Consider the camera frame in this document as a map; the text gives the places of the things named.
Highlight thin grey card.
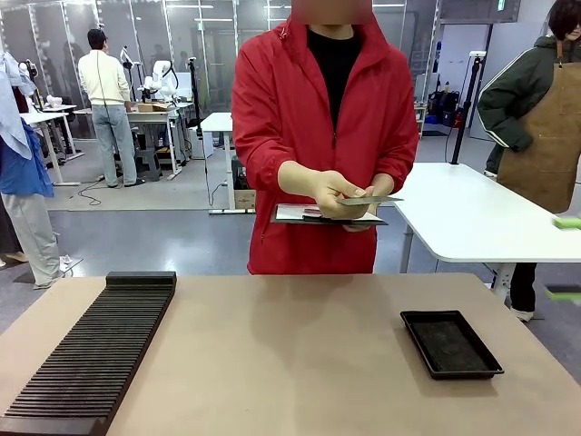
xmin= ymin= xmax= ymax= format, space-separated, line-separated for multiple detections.
xmin=335 ymin=194 xmax=405 ymax=208

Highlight black clipboard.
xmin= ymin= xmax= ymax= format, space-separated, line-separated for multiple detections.
xmin=271 ymin=203 xmax=389 ymax=227

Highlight person's right forearm red sleeve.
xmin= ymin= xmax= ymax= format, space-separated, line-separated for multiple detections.
xmin=231 ymin=131 xmax=300 ymax=201

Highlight person's left forearm red sleeve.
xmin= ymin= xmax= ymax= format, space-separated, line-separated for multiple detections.
xmin=362 ymin=138 xmax=421 ymax=197

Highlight black slotted PCB rack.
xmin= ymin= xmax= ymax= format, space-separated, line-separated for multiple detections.
xmin=0 ymin=271 xmax=178 ymax=436

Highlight person's left hand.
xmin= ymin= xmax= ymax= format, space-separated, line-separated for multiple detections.
xmin=343 ymin=174 xmax=394 ymax=233

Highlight person's right hand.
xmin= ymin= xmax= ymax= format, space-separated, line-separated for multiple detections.
xmin=278 ymin=161 xmax=369 ymax=220

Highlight person in brown apron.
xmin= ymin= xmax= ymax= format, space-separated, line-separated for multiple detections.
xmin=476 ymin=0 xmax=581 ymax=323

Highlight large white rounded table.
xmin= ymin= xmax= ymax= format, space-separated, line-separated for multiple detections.
xmin=392 ymin=162 xmax=581 ymax=302

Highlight black rectangular plastic tray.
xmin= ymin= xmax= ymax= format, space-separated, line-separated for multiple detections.
xmin=399 ymin=310 xmax=506 ymax=381

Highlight black tripod stand white head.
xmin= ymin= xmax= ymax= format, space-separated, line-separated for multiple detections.
xmin=447 ymin=50 xmax=487 ymax=165

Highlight black equipment cases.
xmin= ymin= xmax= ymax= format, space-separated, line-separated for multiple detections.
xmin=428 ymin=88 xmax=465 ymax=128

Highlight white paper sheet with red print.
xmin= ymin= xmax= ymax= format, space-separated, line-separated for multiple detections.
xmin=275 ymin=203 xmax=379 ymax=223

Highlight person in red jacket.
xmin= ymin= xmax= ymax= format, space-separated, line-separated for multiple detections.
xmin=231 ymin=0 xmax=421 ymax=276

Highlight white height-adjustable desk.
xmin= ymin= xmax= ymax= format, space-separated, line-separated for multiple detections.
xmin=199 ymin=112 xmax=258 ymax=216

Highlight black step stool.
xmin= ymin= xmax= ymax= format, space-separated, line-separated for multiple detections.
xmin=134 ymin=145 xmax=162 ymax=183

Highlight white desk with boxes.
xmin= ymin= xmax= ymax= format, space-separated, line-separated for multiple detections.
xmin=72 ymin=102 xmax=196 ymax=182

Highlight person in white sweater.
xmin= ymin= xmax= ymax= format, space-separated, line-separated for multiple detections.
xmin=77 ymin=28 xmax=140 ymax=189

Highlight small white desk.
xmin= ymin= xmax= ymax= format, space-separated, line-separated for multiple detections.
xmin=20 ymin=104 xmax=85 ymax=187

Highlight person in blue shirt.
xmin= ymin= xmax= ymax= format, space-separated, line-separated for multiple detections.
xmin=0 ymin=49 xmax=70 ymax=291

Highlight black camera stand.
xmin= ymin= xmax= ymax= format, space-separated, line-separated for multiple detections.
xmin=187 ymin=56 xmax=206 ymax=138

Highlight black floor cable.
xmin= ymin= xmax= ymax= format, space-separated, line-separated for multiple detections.
xmin=67 ymin=174 xmax=111 ymax=206

